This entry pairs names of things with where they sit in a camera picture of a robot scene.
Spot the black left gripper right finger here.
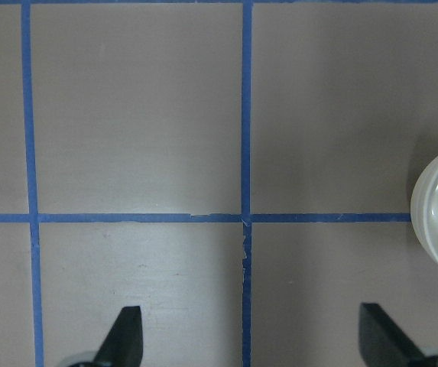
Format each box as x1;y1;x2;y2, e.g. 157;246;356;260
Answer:
359;303;426;366

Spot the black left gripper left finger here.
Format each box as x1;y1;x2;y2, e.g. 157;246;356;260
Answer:
94;306;143;367

